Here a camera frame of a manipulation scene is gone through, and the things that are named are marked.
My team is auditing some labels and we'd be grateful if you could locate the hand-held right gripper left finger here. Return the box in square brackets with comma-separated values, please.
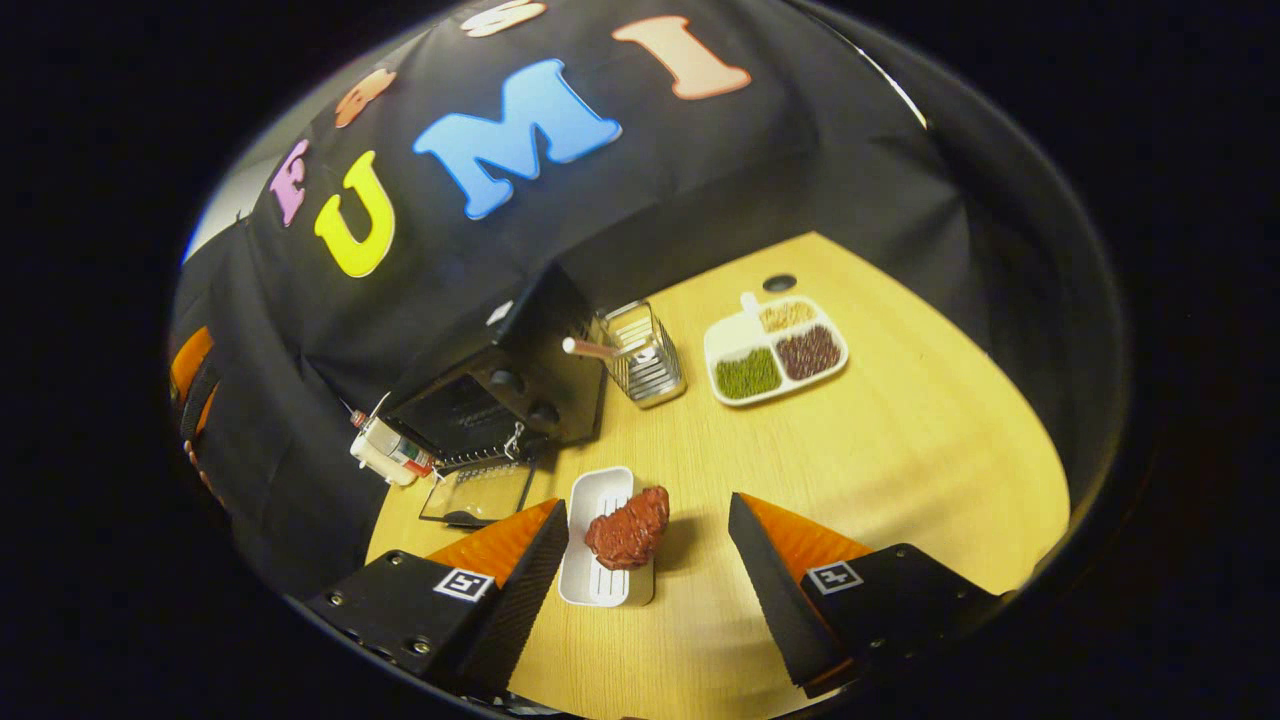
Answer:
[303, 498, 570, 701]

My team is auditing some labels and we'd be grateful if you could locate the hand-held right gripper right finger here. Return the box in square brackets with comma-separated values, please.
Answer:
[727, 492, 1006, 699]

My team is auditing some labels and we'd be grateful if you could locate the red meat piece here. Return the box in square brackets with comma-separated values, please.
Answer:
[584, 486, 671, 571]

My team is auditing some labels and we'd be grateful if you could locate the black electric oven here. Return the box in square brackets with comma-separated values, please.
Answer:
[385, 262, 609, 529]

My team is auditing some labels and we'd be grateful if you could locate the white rectangular tray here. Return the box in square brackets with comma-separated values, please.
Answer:
[558, 466, 656, 609]

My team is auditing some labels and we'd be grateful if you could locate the white toaster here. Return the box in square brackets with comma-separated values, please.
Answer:
[349, 395, 438, 488]

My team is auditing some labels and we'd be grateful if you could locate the white divided bean plate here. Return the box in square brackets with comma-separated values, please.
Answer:
[703, 292, 850, 407]

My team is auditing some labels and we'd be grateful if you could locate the black backdrop cloth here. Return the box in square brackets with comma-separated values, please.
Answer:
[170, 0, 1001, 601]

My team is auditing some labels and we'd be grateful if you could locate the metal wire basket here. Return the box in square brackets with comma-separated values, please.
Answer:
[590, 300, 688, 410]

